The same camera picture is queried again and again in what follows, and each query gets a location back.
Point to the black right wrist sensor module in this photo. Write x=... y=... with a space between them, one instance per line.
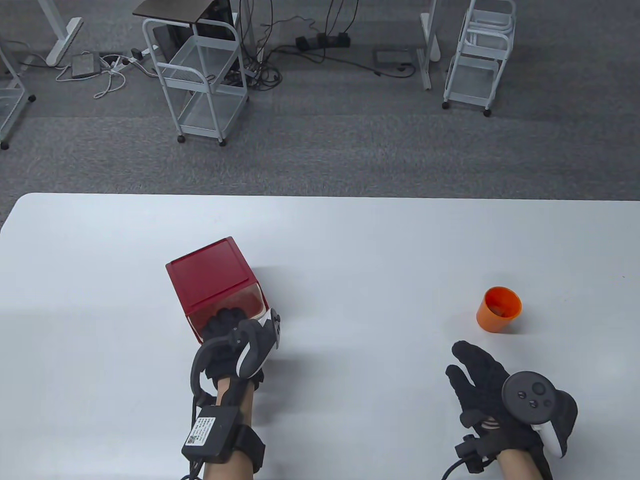
x=470 y=452

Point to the black power strip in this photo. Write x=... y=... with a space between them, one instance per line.
x=322 y=41

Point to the black white hand controller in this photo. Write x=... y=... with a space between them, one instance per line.
x=252 y=352
x=530 y=395

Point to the grey power adapter box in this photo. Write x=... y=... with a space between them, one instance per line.
x=85 y=65

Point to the person's left hand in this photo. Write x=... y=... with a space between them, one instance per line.
x=220 y=326

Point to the person's left forearm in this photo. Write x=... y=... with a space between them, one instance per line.
x=225 y=470

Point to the white power strip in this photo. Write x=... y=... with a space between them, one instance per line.
x=131 y=59

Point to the person's right forearm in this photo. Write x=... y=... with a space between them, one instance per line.
x=522 y=467

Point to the black left wrist sensor module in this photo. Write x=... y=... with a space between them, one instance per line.
x=222 y=435

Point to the white desk leg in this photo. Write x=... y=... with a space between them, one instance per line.
x=429 y=30
x=62 y=37

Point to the black wrist sensor module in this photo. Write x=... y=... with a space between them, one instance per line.
x=470 y=452
x=222 y=435

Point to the grey flat floor device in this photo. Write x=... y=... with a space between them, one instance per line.
x=394 y=57

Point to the dark wooden desk top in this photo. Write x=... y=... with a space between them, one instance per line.
x=170 y=10

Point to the orange cup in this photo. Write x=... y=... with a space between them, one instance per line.
x=492 y=324

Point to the red tea bag box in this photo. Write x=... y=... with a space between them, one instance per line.
x=210 y=272

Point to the black white right hand controller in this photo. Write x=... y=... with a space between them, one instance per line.
x=530 y=395

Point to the black white left hand controller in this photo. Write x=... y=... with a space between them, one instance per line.
x=252 y=352

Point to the person's right hand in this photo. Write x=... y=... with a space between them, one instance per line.
x=480 y=372

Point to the brown pyramid tea bag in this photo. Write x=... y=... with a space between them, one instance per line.
x=496 y=310

